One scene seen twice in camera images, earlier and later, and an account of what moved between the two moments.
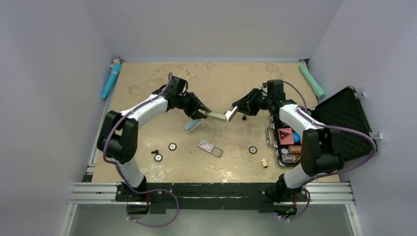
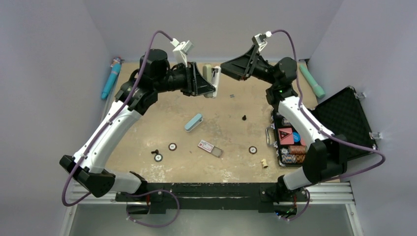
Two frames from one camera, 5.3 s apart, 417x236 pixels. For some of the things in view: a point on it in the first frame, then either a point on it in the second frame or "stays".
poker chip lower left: [158, 157] stays
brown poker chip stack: [295, 149] stays
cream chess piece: [264, 162] stays
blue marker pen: [116, 65] stays
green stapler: [226, 117] to [212, 74]
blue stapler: [192, 124] stays
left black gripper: [195, 104] to [195, 84]
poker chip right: [253, 150] stays
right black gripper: [247, 103] to [241, 68]
